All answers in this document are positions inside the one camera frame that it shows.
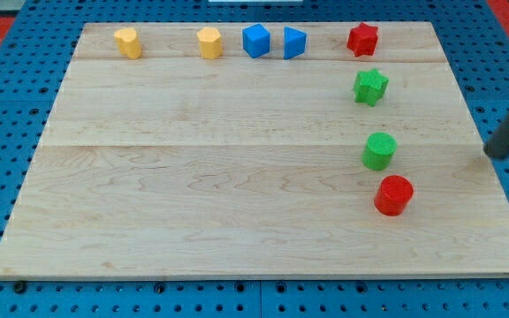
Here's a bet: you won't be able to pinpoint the green star block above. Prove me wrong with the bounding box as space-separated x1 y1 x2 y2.
353 69 389 107

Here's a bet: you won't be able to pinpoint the red star block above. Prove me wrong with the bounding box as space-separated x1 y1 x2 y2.
346 22 379 57

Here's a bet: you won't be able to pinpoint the wooden board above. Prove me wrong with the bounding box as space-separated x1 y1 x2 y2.
0 22 509 281

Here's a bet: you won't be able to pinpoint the blue cube block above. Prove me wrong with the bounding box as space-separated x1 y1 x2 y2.
242 24 270 58

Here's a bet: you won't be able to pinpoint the green cylinder block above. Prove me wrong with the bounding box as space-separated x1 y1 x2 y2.
361 132 398 170

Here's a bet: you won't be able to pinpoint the blue triangle block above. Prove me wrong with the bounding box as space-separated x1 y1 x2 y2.
283 26 307 60

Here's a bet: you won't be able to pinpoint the yellow pentagon block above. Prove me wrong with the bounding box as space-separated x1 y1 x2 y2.
196 27 223 59

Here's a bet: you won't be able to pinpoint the red cylinder block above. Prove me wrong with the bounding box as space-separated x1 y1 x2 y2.
374 175 414 216

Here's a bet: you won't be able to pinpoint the yellow heart block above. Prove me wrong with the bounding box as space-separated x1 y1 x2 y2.
113 27 142 59

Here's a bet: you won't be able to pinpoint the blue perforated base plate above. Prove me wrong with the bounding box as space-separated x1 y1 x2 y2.
0 1 509 317

